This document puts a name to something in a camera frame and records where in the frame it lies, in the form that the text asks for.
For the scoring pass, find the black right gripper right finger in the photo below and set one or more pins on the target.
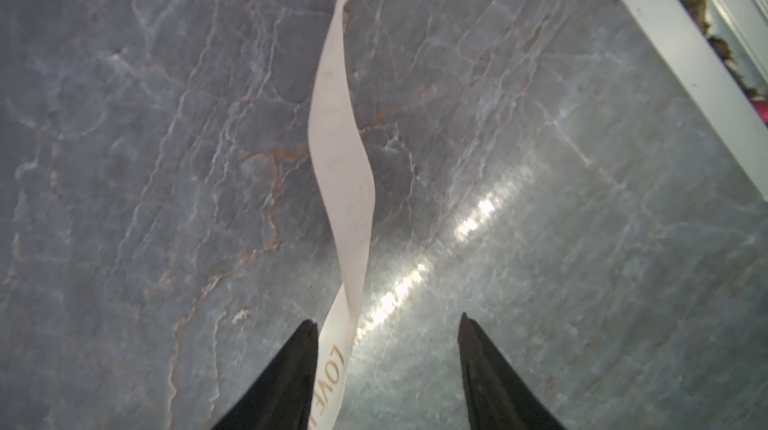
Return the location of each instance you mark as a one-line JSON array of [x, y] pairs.
[[496, 396]]

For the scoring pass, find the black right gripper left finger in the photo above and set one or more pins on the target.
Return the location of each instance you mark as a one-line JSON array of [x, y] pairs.
[[281, 397]]

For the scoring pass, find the cream printed ribbon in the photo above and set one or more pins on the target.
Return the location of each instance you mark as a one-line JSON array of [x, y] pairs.
[[346, 184]]

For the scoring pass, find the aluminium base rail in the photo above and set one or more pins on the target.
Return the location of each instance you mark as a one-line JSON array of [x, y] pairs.
[[693, 62]]

